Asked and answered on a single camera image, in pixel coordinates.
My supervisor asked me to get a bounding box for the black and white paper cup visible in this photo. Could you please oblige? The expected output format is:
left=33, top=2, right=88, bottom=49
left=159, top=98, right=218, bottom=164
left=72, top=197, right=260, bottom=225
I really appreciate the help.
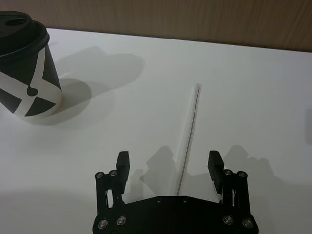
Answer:
left=0, top=45, right=62, bottom=125

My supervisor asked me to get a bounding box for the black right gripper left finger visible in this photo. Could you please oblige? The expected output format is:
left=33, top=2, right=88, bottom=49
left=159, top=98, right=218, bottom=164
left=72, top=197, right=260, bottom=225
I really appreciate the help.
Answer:
left=95, top=151, right=131, bottom=215

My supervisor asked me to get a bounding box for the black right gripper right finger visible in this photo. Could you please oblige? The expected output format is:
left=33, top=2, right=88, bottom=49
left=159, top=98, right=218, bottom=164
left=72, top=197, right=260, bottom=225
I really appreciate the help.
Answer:
left=207, top=150, right=249, bottom=213

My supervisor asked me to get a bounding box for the black plastic cup lid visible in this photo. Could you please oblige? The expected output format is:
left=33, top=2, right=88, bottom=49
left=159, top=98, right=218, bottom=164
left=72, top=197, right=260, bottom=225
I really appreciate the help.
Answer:
left=0, top=11, right=51, bottom=58

